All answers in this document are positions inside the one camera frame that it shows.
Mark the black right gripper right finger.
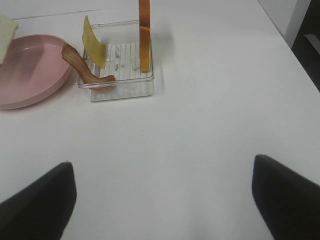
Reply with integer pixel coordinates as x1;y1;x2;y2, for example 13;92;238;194
251;154;320;240

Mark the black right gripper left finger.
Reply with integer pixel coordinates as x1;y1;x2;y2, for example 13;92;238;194
0;162;77;240

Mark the bacon strip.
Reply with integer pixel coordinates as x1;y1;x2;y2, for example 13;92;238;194
61;43;116;84

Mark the yellow cheese slice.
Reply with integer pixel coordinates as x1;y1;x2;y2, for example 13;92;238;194
82;15;107;68

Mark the bread slice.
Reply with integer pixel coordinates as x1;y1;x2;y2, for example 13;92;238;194
0;14;19;66
139;0;151;72

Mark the pink plate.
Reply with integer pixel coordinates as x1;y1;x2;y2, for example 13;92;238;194
0;34;73;110

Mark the dark chair at edge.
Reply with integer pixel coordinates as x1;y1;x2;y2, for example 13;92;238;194
291;5;320;91

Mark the clear right plastic container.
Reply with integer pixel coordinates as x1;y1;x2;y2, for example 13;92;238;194
76;20;155;102

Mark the upright bread slice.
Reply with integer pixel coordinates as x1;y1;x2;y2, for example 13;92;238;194
139;0;151;72

